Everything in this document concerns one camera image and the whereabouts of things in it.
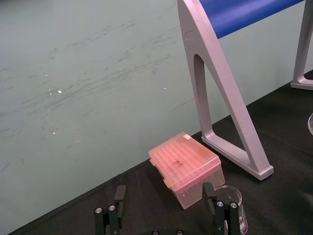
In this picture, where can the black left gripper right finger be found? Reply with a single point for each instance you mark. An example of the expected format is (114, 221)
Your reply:
(222, 215)

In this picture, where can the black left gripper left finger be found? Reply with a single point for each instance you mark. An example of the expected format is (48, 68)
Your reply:
(115, 215)

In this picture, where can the clear glass beaker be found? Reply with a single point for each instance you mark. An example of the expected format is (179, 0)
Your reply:
(234, 203)

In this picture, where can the black table cloth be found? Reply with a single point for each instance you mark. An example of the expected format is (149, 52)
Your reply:
(269, 195)

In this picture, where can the pink pipette tip box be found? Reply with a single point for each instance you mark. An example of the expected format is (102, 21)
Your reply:
(185, 166)

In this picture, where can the clear glass vessel rim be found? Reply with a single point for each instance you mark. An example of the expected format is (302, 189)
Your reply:
(310, 122)

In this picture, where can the grey stand with blue roll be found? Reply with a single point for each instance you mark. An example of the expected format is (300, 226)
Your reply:
(220, 80)

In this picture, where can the pale wall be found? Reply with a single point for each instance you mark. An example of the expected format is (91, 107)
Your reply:
(85, 85)

